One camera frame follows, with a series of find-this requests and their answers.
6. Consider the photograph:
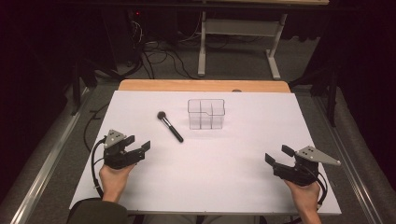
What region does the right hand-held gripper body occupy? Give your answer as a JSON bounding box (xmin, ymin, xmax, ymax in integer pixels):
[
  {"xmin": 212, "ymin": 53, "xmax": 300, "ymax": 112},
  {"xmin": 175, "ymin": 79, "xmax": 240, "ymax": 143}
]
[{"xmin": 273, "ymin": 145, "xmax": 342, "ymax": 188}]

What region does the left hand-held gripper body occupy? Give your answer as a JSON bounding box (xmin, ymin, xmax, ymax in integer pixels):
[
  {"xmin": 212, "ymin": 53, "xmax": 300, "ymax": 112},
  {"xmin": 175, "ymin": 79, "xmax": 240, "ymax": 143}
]
[{"xmin": 103, "ymin": 129, "xmax": 147, "ymax": 171}]

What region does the black makeup brush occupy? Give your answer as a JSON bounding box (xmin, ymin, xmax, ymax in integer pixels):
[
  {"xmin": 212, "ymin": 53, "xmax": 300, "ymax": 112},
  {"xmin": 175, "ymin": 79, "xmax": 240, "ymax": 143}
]
[{"xmin": 156, "ymin": 110, "xmax": 185, "ymax": 144}]

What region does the clear plastic organizer box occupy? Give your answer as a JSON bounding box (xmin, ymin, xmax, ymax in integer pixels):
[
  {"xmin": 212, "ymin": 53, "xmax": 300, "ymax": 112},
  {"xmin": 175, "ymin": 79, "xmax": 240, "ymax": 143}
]
[{"xmin": 187, "ymin": 98, "xmax": 226, "ymax": 131}]

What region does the person's right hand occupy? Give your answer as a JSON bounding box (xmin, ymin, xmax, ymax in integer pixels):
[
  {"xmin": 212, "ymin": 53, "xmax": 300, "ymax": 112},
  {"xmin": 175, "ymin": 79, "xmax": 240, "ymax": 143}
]
[{"xmin": 284, "ymin": 178, "xmax": 321, "ymax": 213}]

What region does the person's left hand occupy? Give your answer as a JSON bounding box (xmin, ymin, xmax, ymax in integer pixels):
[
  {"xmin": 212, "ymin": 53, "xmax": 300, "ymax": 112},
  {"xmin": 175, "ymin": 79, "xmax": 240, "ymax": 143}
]
[{"xmin": 99, "ymin": 162, "xmax": 136, "ymax": 202}]

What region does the black metal stand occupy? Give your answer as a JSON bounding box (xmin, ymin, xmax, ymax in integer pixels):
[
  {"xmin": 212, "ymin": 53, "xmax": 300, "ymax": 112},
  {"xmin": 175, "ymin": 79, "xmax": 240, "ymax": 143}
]
[
  {"xmin": 70, "ymin": 59, "xmax": 98, "ymax": 117},
  {"xmin": 289, "ymin": 65, "xmax": 341, "ymax": 128}
]

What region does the black computer tower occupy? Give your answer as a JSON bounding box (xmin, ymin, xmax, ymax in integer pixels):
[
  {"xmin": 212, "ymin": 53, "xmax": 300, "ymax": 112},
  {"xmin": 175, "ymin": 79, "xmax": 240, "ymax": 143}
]
[{"xmin": 101, "ymin": 7, "xmax": 145, "ymax": 71}]

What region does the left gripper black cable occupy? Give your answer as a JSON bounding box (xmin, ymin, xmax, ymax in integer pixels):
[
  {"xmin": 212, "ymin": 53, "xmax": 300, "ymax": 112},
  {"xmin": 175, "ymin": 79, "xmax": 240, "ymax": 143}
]
[{"xmin": 91, "ymin": 137, "xmax": 107, "ymax": 199}]

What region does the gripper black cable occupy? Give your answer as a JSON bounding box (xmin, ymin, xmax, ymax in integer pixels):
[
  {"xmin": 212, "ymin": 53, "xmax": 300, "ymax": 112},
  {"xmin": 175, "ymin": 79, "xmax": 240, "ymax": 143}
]
[
  {"xmin": 91, "ymin": 137, "xmax": 107, "ymax": 199},
  {"xmin": 306, "ymin": 166, "xmax": 329, "ymax": 210}
]

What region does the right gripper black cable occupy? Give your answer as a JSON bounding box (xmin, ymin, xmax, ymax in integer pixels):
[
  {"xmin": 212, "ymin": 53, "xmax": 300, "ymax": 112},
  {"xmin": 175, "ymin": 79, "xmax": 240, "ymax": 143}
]
[{"xmin": 306, "ymin": 166, "xmax": 329, "ymax": 210}]

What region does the black floor cable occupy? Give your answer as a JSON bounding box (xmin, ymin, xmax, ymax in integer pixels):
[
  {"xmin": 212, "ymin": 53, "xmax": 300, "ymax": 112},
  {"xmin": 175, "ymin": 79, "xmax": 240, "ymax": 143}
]
[{"xmin": 82, "ymin": 102, "xmax": 110, "ymax": 153}]

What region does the aluminium floor rail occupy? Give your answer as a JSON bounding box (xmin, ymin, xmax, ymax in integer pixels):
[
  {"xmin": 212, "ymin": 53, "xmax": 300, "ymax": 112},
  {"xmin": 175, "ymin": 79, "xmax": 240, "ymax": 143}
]
[
  {"xmin": 312, "ymin": 92, "xmax": 390, "ymax": 224},
  {"xmin": 8, "ymin": 87, "xmax": 92, "ymax": 224}
]

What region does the tangle of floor cables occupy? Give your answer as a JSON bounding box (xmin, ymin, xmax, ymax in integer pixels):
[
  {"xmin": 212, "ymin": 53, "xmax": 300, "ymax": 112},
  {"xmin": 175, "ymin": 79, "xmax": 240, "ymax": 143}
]
[{"xmin": 125, "ymin": 18, "xmax": 200, "ymax": 80}]

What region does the white metal desk frame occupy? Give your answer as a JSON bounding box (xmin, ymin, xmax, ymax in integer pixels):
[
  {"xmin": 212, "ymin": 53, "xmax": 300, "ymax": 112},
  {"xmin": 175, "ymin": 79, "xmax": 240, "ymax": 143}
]
[{"xmin": 197, "ymin": 9, "xmax": 289, "ymax": 80}]

